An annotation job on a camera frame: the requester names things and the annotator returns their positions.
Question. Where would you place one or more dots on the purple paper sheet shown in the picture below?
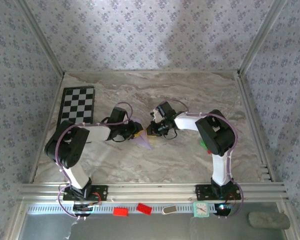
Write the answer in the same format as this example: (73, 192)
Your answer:
(143, 142)

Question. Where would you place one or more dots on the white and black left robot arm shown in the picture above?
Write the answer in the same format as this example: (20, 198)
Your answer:
(67, 147)

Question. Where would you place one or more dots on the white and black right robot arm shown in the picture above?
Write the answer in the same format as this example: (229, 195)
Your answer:
(215, 135)

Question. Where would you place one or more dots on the green toy block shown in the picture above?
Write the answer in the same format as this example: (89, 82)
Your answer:
(203, 144)

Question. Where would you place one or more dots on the black and grey checkerboard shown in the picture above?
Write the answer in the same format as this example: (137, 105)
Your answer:
(77, 100)

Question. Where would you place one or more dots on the red toy brick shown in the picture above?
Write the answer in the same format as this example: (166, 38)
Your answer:
(120, 212)
(144, 209)

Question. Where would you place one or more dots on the silver oval object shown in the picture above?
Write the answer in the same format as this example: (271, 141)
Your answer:
(169, 209)

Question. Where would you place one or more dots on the perforated metal strip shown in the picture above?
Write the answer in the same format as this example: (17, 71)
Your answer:
(180, 208)

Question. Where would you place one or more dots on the mint green clock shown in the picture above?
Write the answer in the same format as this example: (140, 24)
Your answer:
(200, 209)

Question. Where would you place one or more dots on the clear tape strip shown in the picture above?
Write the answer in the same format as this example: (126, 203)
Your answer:
(71, 228)

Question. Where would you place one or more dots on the grey stone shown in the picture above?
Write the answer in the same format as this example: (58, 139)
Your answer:
(268, 220)

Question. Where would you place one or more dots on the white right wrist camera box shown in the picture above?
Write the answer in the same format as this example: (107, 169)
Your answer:
(155, 115)

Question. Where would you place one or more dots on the aluminium mounting rail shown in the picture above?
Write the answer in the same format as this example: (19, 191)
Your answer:
(152, 192)

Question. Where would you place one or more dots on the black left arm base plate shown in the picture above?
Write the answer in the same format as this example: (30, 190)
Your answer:
(100, 193)

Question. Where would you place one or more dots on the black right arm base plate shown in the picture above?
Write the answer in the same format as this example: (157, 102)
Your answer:
(203, 192)

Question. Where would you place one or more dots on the aluminium side rail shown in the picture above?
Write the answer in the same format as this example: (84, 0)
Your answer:
(54, 100)
(247, 100)

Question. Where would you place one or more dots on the aluminium frame post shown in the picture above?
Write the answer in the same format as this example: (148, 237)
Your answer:
(261, 37)
(41, 37)

